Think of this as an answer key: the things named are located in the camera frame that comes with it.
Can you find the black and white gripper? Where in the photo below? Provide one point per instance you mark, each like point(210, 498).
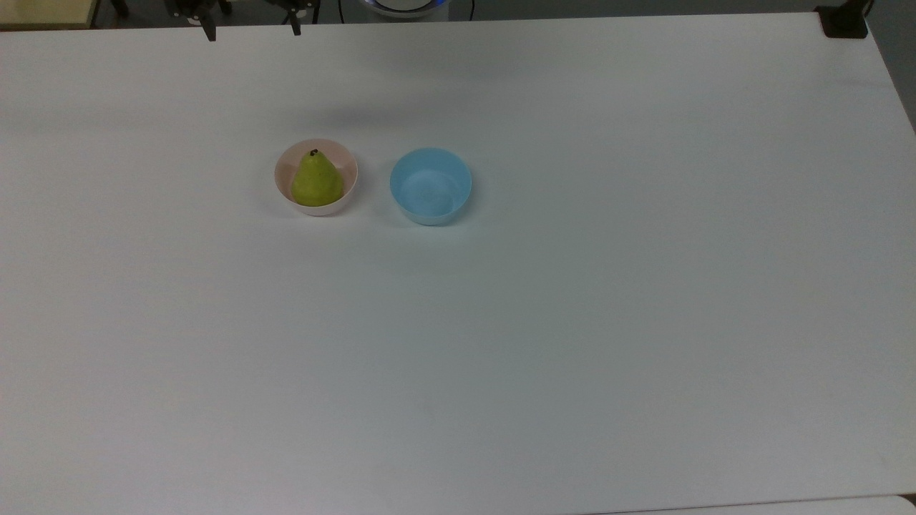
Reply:
point(243, 6)

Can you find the green pear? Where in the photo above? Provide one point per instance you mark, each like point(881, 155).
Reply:
point(317, 183)

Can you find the pink plastic bowl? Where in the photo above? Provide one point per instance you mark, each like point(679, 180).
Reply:
point(286, 179)

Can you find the blue plastic bowl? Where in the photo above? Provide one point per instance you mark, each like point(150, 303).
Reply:
point(431, 192)

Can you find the yellow wooden furniture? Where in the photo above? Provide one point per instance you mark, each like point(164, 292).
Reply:
point(43, 11)

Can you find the black table clamp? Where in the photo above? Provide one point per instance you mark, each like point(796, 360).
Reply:
point(844, 23)

